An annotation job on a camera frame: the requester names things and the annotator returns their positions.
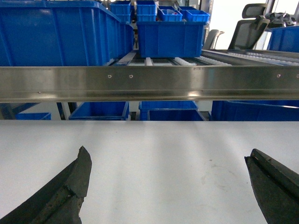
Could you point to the stainless steel shelf rail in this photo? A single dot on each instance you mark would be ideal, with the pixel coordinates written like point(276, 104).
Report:
point(124, 83)

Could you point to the small blue bin right top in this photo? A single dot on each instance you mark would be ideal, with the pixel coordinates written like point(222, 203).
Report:
point(192, 14)

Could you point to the grey mesh office chair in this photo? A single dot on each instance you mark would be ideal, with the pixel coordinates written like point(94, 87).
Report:
point(249, 30)

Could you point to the small blue bin stacked left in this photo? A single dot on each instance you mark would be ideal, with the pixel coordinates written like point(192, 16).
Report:
point(122, 9)

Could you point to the small blue bin with parts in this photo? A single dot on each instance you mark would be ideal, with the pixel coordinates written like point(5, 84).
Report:
point(169, 14)

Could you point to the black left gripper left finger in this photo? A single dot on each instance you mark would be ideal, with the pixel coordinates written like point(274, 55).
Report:
point(60, 200)

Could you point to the small blue bin stacked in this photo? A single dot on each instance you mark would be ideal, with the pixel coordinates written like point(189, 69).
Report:
point(146, 10)
point(122, 9)

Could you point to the blue bin centre on rollers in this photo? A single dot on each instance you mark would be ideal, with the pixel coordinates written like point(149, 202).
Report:
point(170, 39)

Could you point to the lower blue bin centre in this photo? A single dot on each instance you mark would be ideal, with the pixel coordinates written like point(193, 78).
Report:
point(169, 111)

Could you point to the small blue bin stacked middle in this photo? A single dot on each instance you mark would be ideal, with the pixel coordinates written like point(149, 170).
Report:
point(146, 10)

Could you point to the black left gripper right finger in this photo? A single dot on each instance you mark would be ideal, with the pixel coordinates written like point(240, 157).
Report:
point(275, 187)

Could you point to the large blue bin left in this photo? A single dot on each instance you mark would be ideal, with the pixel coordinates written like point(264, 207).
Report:
point(61, 33)

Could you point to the lower blue bin far left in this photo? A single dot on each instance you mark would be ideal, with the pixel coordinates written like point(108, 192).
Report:
point(33, 116)

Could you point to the blue bin far right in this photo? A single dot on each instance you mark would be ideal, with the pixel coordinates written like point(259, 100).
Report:
point(284, 39)

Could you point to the lower blue bin right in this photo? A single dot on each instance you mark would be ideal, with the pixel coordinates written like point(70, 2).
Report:
point(255, 110)

